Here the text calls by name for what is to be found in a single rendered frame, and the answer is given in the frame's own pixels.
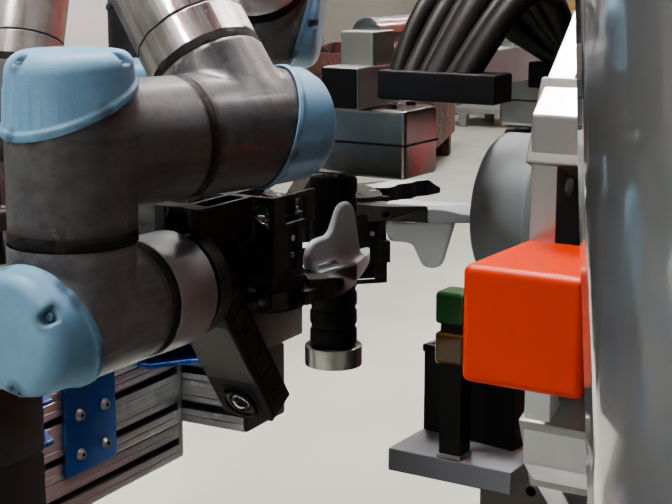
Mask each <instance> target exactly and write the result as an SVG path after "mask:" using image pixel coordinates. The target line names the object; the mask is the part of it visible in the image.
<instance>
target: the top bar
mask: <svg viewBox="0 0 672 504"><path fill-rule="evenodd" d="M535 60H540V59H538V58H537V57H535V56H533V55H532V54H530V53H529V52H527V51H525V50H524V49H522V48H521V47H519V46H500V47H499V48H498V50H497V52H496V53H495V55H494V56H493V58H492V59H491V61H490V62H489V64H488V66H487V67H486V69H485V70H484V71H485V72H507V73H511V74H512V83H514V82H519V81H525V80H528V71H529V62H530V61H535ZM390 66H391V64H385V65H377V66H372V65H350V64H337V65H329V66H324V67H323V68H322V82H323V83H324V85H325V86H326V88H327V90H328V92H329V94H330V96H331V98H332V101H333V104H334V108H335V109H346V110H361V109H366V108H372V107H378V106H383V105H388V104H395V103H400V102H406V101H410V100H393V99H380V98H378V71H379V70H382V69H389V68H390Z"/></svg>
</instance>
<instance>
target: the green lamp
mask: <svg viewBox="0 0 672 504"><path fill-rule="evenodd" d="M463 319H464V288H462V287H454V286H450V287H447V288H445V289H443V290H440V291H438V292H437V293H436V322H438V323H441V324H448V325H455V326H463Z"/></svg>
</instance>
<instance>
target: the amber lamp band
mask: <svg viewBox="0 0 672 504"><path fill-rule="evenodd" d="M435 361H436V362H437V363H441V364H447V365H453V366H459V367H463V334H455V333H448V332H442V331H441V330H440V331H438V332H437V333H436V335H435Z"/></svg>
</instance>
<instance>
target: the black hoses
mask: <svg viewBox="0 0 672 504"><path fill-rule="evenodd" d="M571 19H572V13H571V10H570V8H569V5H568V3H567V0H418V2H417V3H416V5H415V6H414V8H413V10H412V12H411V14H410V16H409V18H408V20H407V22H406V24H405V27H404V29H403V32H402V34H401V37H400V39H399V42H398V45H397V48H396V50H395V54H394V57H393V60H392V63H391V66H390V68H389V69H382V70H379V71H378V98H380V99H393V100H410V101H426V102H443V103H459V104H476V105H492V106H493V105H498V104H503V103H508V102H511V99H512V74H511V73H507V72H485V71H484V70H485V69H486V67H487V66H488V64H489V62H490V61H491V59H492V58H493V56H494V55H495V53H496V52H497V50H498V48H499V47H500V45H501V44H502V42H503V41H504V40H505V38H506V39H508V40H509V41H511V42H513V43H514V44H516V45H517V46H519V47H521V48H522V49H524V50H525V51H527V52H529V53H530V54H532V55H533V56H535V57H537V58H538V59H540V60H535V61H530V62H529V71H528V87H529V88H538V89H539V88H540V83H541V78H542V77H548V76H549V73H550V71H551V68H552V66H553V63H554V61H555V58H556V56H557V53H558V51H559V48H560V46H561V43H562V41H563V39H564V36H565V34H566V31H567V29H568V26H569V24H570V21H571Z"/></svg>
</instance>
